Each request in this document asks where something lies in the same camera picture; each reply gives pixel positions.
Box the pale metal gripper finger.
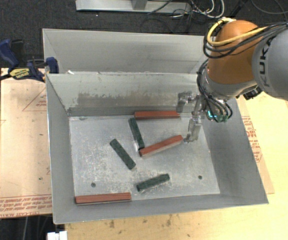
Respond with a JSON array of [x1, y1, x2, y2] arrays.
[[183, 118, 196, 144], [192, 123, 203, 142]]

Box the red-brown flat block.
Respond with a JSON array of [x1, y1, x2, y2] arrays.
[[74, 192, 132, 206], [138, 134, 184, 158], [134, 110, 181, 121]]

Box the dark green flat block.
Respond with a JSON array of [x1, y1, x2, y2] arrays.
[[128, 117, 145, 150], [109, 138, 137, 171], [136, 173, 171, 193]]

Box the grey metal bin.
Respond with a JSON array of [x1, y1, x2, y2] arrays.
[[42, 28, 269, 225]]

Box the brown cardboard board, red print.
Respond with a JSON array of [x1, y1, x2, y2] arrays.
[[0, 67, 275, 220]]

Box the black cylinder on white bracket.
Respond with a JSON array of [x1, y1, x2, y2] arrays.
[[242, 85, 262, 101]]

